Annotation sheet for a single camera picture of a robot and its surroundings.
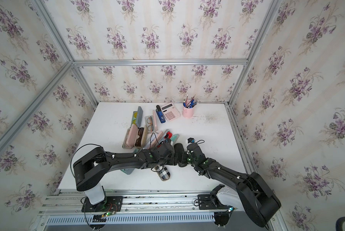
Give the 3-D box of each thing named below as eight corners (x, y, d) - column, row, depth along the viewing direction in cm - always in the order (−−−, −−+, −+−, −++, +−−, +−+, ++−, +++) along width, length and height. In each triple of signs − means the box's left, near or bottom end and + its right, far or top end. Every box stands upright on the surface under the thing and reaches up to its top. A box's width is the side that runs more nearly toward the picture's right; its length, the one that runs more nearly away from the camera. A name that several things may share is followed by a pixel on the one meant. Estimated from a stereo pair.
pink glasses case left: (125, 148, 95) (123, 143, 89) (132, 129, 105) (129, 123, 100) (133, 149, 95) (131, 143, 89) (139, 129, 105) (137, 123, 99)
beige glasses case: (141, 147, 94) (140, 143, 90) (144, 129, 104) (143, 125, 100) (146, 147, 95) (145, 143, 90) (148, 129, 104) (147, 125, 100)
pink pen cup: (186, 120, 111) (187, 110, 103) (180, 114, 115) (181, 105, 106) (194, 115, 115) (196, 105, 106) (188, 109, 118) (190, 100, 110)
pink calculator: (168, 121, 110) (168, 119, 108) (161, 108, 118) (161, 106, 116) (180, 117, 113) (180, 114, 111) (172, 105, 121) (172, 102, 119)
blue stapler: (161, 123, 109) (161, 119, 105) (155, 109, 118) (155, 105, 114) (165, 122, 109) (165, 118, 106) (159, 108, 119) (159, 104, 115)
